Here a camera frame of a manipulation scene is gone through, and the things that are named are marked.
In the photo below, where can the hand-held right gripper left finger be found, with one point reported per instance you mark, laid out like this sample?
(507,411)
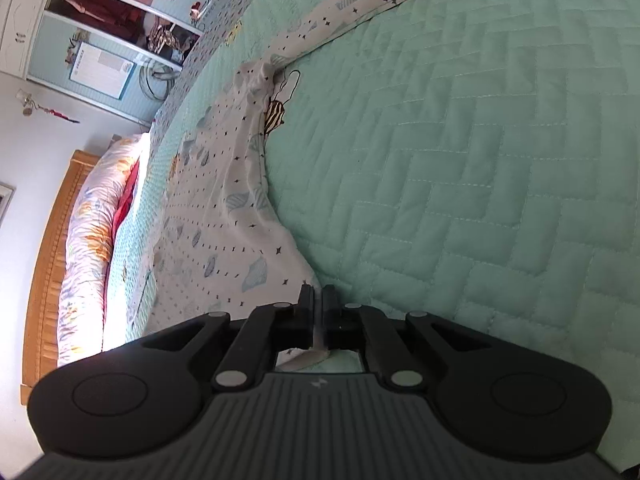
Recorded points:
(310,320)

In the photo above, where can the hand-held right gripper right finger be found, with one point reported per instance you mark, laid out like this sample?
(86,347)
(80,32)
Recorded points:
(326,320)

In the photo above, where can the white star print shirt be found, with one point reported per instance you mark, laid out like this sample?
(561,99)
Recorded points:
(225,220)

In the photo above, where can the patterned clothes pile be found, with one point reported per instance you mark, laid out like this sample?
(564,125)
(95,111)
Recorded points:
(165,35)

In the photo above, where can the red hanging clothes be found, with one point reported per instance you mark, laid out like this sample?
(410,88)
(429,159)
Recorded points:
(100,7)

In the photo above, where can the mint quilted bee bedspread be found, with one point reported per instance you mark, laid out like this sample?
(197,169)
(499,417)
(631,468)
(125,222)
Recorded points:
(450,160)

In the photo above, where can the red blanket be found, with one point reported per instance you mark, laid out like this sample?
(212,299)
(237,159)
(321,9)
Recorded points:
(125,205)

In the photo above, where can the floral duvet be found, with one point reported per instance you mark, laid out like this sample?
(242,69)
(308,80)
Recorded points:
(85,250)

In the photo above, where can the wooden headboard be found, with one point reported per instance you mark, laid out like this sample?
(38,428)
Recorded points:
(45,285)

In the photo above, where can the framed wedding photo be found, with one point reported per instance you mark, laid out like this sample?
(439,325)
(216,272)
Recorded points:
(5,205)

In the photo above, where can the blue framed calendar poster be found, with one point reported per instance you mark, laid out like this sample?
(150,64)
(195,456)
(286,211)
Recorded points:
(100,70)

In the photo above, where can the white and teal wardrobe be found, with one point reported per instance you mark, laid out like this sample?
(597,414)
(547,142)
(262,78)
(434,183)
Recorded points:
(50,35)

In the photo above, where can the brass wall lamp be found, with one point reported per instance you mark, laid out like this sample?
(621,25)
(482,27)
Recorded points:
(27,102)

